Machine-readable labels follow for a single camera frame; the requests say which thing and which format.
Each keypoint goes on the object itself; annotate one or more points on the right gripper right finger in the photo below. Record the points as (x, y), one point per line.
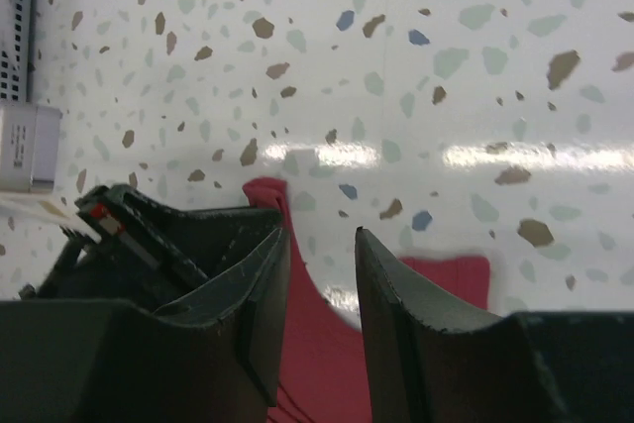
(432, 357)

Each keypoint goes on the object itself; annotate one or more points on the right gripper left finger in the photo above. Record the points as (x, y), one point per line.
(212, 355)

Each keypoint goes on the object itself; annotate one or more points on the white plastic basket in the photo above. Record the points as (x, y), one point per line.
(15, 37)

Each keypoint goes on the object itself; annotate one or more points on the red tank top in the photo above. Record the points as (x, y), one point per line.
(323, 371)

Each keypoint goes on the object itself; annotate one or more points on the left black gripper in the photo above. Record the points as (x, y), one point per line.
(152, 254)

